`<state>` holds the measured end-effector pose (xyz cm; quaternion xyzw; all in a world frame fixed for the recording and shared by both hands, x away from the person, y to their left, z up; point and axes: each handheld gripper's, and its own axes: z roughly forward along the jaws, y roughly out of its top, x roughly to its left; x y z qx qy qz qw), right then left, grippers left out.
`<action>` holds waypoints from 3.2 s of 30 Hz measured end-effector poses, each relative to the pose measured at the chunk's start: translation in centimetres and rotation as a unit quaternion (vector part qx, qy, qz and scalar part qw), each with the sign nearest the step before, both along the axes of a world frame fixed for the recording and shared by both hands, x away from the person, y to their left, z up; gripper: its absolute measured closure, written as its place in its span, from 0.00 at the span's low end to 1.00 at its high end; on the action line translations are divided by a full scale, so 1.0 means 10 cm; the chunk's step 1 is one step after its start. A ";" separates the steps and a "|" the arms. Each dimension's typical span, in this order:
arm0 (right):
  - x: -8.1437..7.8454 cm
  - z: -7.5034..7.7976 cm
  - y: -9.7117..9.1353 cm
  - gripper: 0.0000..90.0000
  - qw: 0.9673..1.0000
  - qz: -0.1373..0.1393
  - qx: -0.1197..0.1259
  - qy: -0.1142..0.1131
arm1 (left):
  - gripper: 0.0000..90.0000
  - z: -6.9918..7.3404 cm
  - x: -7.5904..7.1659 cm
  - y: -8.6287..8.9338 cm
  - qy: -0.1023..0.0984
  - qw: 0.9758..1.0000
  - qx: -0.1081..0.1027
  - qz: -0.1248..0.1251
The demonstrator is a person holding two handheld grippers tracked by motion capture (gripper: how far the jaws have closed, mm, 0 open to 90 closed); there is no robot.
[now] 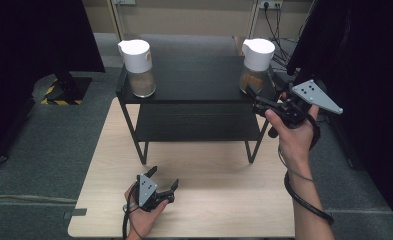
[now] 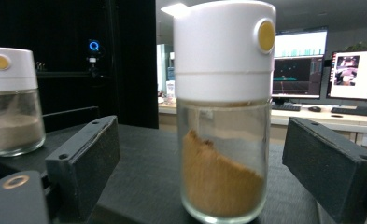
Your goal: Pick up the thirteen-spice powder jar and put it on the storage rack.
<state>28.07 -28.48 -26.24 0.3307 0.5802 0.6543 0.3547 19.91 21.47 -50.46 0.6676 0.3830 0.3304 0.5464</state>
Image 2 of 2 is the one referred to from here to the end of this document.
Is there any green potted plant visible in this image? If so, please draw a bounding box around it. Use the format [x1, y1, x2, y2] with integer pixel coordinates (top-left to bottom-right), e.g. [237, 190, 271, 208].
[344, 40, 367, 52]

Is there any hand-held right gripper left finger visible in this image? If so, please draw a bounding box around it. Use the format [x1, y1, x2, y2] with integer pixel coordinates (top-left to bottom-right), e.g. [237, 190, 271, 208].
[45, 115, 121, 224]

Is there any small white box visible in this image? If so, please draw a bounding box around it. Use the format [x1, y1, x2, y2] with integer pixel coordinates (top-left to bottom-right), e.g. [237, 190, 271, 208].
[165, 79, 176, 100]

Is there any black keyboard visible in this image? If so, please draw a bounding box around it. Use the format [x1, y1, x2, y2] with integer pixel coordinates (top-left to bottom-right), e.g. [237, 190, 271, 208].
[330, 106, 367, 118]
[271, 102, 303, 112]

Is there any black computer monitor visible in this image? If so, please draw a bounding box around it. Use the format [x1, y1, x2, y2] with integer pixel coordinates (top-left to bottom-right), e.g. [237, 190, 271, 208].
[272, 55, 325, 100]
[274, 27, 329, 60]
[326, 49, 367, 102]

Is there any brown powder spice jar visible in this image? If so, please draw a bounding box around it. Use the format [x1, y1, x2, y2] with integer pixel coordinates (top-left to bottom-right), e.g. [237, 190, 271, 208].
[173, 0, 277, 224]

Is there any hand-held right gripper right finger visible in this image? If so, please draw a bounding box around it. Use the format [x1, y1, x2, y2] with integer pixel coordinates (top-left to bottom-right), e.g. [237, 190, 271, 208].
[281, 116, 367, 224]

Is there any grey powder spice jar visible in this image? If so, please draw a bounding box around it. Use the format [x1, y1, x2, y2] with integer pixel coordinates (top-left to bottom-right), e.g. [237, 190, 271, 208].
[0, 46, 47, 158]

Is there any black camera blue ring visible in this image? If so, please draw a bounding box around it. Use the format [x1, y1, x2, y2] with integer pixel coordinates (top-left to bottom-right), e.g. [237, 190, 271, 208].
[87, 38, 102, 78]

